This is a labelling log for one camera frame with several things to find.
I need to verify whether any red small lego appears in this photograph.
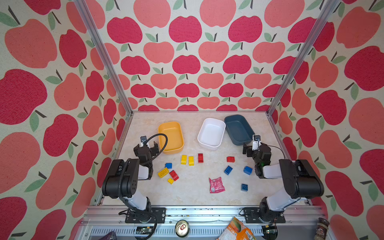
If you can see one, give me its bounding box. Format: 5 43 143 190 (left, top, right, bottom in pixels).
227 156 235 163

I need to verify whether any dark teal plastic bin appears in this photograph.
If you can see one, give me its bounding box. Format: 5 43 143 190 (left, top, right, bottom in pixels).
224 115 255 146

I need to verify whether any yellow plastic bin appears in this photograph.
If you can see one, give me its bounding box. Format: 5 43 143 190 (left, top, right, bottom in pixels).
158 122 185 155

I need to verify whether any yellow rounded lego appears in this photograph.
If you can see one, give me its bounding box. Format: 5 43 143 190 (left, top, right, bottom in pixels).
181 155 188 165
188 156 195 166

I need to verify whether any white plastic bin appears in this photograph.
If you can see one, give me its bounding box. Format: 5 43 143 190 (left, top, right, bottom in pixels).
198 118 226 151

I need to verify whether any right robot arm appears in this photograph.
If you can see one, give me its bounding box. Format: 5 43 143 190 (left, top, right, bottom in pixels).
243 142 324 223

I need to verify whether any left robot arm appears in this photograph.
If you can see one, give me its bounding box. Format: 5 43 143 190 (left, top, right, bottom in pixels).
102 143 160 223

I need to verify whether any yellow long lego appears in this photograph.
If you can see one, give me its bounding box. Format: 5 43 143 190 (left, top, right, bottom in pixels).
158 168 170 178

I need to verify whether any small blue lego left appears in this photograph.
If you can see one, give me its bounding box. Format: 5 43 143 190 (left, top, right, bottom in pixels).
165 163 173 169

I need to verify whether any dark blue square lego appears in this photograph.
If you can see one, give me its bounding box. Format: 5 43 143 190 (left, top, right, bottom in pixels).
241 184 248 192

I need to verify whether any red lego lower left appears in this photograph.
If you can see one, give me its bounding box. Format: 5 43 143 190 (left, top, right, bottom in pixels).
170 171 179 181

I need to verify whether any pink snack packet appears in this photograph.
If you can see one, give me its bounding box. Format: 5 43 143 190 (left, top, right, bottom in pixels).
209 177 225 194

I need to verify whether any red long lego centre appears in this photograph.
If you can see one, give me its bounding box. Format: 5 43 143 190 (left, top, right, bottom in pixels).
198 154 204 163

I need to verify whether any green circuit board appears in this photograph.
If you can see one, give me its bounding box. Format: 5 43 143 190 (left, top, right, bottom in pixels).
136 226 152 235

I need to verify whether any orange snack bag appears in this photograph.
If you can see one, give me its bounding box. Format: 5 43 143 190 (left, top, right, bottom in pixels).
218 217 256 240

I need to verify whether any soda can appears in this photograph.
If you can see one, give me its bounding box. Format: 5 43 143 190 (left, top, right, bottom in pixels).
175 220 190 238

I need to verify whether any dark purple object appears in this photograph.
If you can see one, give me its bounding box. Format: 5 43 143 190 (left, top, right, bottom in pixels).
99 231 117 240

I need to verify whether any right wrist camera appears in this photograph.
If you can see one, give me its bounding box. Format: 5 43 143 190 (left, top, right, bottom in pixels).
252 135 261 151

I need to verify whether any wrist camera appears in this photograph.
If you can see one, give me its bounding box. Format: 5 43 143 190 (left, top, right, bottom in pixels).
140 136 147 147
252 135 261 151

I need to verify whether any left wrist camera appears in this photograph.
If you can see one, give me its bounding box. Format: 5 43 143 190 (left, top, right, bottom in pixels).
140 136 147 147

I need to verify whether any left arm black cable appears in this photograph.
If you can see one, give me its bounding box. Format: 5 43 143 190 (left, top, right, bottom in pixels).
117 133 169 240

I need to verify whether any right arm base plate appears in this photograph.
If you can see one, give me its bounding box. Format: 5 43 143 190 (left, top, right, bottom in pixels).
239 207 286 224

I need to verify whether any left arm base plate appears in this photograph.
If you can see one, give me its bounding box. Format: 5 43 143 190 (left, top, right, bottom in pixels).
125 208 166 224

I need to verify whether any aluminium front rail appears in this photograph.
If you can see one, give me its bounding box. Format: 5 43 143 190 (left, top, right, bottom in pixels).
74 205 325 240

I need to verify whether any left aluminium post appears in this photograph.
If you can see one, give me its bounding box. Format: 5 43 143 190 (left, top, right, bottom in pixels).
74 0 133 117

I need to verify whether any aluminium post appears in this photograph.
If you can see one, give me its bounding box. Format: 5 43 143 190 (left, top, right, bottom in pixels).
74 0 133 117
266 0 341 117

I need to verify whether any right aluminium post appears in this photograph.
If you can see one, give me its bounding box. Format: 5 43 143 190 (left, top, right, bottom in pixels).
266 0 341 117

